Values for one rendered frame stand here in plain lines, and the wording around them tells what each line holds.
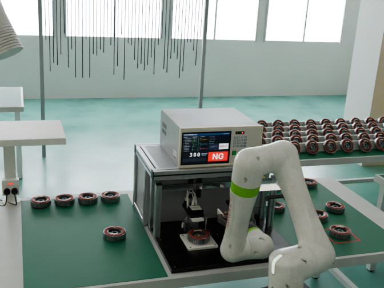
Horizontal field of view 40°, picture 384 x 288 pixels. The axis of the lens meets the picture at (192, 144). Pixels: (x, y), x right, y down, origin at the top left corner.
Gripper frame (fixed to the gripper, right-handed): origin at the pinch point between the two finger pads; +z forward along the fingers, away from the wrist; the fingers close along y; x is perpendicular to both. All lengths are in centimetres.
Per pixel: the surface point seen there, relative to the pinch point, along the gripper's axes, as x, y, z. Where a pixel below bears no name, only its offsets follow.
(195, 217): -4.4, -15.5, 7.3
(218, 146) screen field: 28.4, -0.6, 16.1
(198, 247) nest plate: -14.3, -18.2, -4.1
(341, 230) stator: -21, 63, -2
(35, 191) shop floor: -91, -89, 263
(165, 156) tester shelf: 18.9, -23.2, 33.9
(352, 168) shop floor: -116, 264, 269
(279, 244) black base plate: -18.3, 23.6, -7.9
